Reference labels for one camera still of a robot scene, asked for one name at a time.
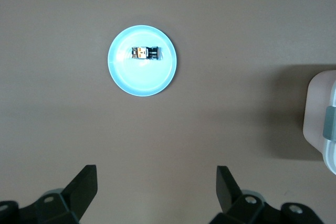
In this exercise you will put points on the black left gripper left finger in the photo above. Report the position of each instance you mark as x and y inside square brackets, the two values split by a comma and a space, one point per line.
[76, 195]

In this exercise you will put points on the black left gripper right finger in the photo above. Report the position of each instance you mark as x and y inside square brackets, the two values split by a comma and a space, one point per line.
[231, 197]

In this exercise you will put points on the orange black push-button switch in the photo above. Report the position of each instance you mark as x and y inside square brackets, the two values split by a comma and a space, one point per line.
[141, 53]

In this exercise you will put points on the white lidded storage box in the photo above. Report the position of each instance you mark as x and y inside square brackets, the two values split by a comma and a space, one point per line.
[316, 108]

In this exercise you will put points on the light blue round plate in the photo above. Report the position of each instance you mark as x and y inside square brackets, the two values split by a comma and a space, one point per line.
[141, 77]

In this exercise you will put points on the brown table mat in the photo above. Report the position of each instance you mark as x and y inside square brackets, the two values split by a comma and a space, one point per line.
[236, 24]

